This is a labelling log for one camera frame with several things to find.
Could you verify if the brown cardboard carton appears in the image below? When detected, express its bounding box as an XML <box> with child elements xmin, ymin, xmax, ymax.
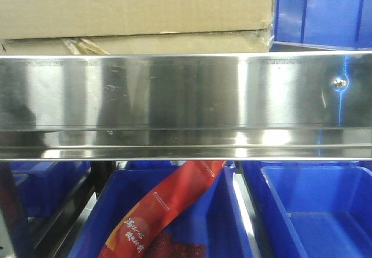
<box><xmin>1</xmin><ymin>0</ymin><xmax>274</xmax><ymax>55</ymax></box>

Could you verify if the blue bin lower centre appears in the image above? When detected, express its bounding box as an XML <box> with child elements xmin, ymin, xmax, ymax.
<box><xmin>68</xmin><ymin>161</ymin><xmax>253</xmax><ymax>257</ymax></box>

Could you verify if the blue bin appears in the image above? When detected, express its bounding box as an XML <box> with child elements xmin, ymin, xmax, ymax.
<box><xmin>10</xmin><ymin>161</ymin><xmax>91</xmax><ymax>217</ymax></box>
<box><xmin>242</xmin><ymin>161</ymin><xmax>371</xmax><ymax>257</ymax></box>
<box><xmin>273</xmin><ymin>0</ymin><xmax>371</xmax><ymax>49</ymax></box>
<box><xmin>68</xmin><ymin>161</ymin><xmax>253</xmax><ymax>257</ymax></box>

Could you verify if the red snack bag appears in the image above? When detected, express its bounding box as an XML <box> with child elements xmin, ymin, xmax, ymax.
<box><xmin>98</xmin><ymin>160</ymin><xmax>226</xmax><ymax>257</ymax></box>

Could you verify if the blue bin lower right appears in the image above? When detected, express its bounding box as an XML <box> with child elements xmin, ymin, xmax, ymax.
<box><xmin>242</xmin><ymin>161</ymin><xmax>371</xmax><ymax>257</ymax></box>

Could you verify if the blue bin lower left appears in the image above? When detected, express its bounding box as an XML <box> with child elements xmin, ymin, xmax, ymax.
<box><xmin>10</xmin><ymin>161</ymin><xmax>91</xmax><ymax>217</ymax></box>

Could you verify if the blue bin upper right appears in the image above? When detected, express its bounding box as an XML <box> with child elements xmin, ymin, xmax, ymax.
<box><xmin>273</xmin><ymin>0</ymin><xmax>371</xmax><ymax>49</ymax></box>

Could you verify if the stainless steel shelf rail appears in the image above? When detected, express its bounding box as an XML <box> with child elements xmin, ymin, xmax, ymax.
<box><xmin>1</xmin><ymin>51</ymin><xmax>371</xmax><ymax>160</ymax></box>

